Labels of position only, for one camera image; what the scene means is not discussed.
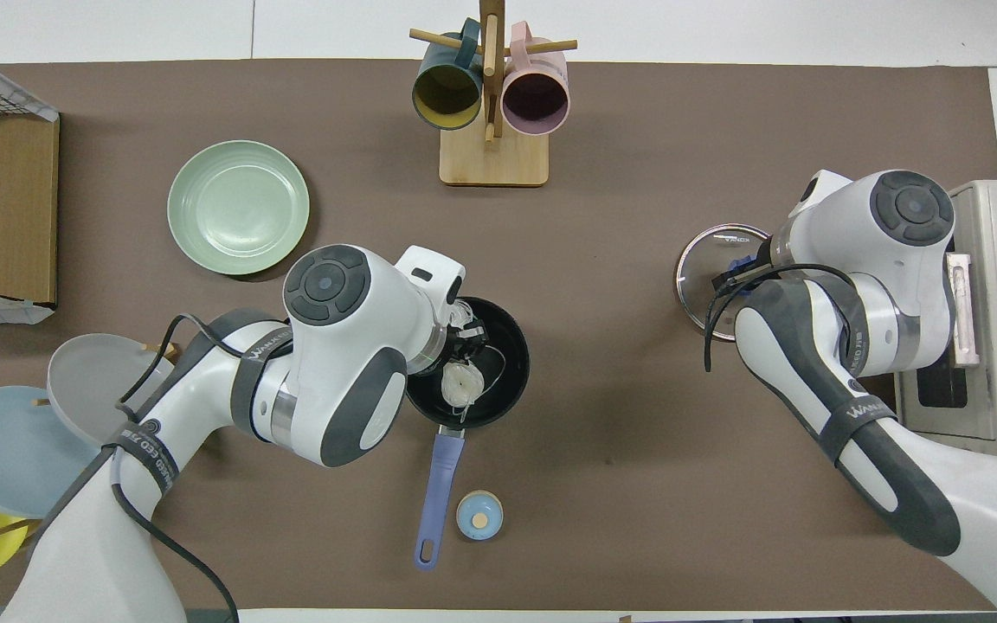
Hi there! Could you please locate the dark pot with purple handle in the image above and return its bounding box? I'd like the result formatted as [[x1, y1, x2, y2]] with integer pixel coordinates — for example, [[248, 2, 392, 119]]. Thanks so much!
[[403, 297, 531, 572]]

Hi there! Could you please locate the glass lid with blue knob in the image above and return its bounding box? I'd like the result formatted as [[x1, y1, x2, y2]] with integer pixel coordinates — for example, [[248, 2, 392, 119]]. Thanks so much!
[[674, 223, 778, 341]]

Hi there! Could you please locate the translucent white vermicelli bundle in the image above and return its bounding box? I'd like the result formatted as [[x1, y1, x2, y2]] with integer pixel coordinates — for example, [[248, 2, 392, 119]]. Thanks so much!
[[441, 362, 499, 416]]

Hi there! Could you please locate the wooden mug tree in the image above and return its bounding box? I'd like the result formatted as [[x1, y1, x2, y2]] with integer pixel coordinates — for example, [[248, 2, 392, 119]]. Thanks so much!
[[408, 0, 579, 188]]

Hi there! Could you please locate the brown table mat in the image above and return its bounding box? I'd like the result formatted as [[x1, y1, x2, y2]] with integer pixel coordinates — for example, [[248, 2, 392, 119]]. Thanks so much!
[[0, 59, 997, 611]]

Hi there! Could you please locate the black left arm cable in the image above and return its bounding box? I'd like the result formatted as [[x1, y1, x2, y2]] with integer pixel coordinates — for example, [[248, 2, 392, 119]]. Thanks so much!
[[31, 313, 293, 623]]

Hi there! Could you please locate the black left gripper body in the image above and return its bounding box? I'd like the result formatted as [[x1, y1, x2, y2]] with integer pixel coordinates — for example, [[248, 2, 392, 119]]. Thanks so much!
[[442, 299, 489, 351]]

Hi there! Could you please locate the pink mug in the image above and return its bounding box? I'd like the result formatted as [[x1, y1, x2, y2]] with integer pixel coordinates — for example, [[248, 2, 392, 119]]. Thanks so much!
[[501, 22, 570, 137]]

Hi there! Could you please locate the black wire and wood shelf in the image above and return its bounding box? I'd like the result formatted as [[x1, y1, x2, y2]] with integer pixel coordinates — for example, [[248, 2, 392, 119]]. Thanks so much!
[[0, 52, 61, 312]]

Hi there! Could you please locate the small blue jar with cork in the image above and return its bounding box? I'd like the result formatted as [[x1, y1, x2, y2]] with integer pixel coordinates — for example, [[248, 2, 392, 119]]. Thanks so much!
[[455, 490, 505, 542]]

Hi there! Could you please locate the pale green plate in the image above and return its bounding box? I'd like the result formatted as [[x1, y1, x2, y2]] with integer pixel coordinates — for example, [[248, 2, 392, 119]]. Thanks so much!
[[167, 140, 311, 277]]

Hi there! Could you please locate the light blue plate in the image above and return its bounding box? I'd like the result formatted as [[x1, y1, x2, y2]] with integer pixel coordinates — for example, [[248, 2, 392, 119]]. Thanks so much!
[[0, 385, 106, 520]]

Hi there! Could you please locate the teal mug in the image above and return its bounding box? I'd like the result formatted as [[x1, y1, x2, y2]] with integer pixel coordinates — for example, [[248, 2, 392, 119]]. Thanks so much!
[[412, 19, 484, 132]]

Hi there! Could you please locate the grey plate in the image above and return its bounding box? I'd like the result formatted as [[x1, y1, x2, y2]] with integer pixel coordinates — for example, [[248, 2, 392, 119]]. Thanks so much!
[[47, 333, 179, 449]]

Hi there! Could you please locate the wooden plate rack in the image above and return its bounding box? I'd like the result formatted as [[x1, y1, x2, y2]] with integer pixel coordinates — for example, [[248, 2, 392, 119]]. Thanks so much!
[[0, 340, 181, 546]]

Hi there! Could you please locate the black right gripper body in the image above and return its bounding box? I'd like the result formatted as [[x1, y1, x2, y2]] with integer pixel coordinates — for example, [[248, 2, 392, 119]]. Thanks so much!
[[728, 251, 776, 291]]

